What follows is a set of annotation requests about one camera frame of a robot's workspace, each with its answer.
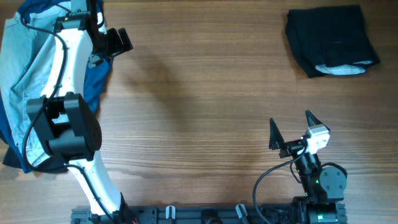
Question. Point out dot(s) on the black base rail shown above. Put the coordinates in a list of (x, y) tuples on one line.
[(205, 214)]

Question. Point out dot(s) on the light denim shorts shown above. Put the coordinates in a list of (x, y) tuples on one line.
[(27, 54)]

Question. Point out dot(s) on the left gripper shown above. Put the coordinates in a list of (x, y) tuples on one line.
[(118, 45)]

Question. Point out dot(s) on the dark garment under pile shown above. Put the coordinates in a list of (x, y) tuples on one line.
[(14, 159)]

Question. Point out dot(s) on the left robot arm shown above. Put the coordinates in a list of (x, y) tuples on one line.
[(62, 120)]

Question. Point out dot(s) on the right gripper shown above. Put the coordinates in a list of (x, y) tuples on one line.
[(275, 141)]

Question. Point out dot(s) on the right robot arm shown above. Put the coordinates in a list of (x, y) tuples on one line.
[(323, 184)]

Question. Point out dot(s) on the black shorts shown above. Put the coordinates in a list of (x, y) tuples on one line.
[(330, 41)]

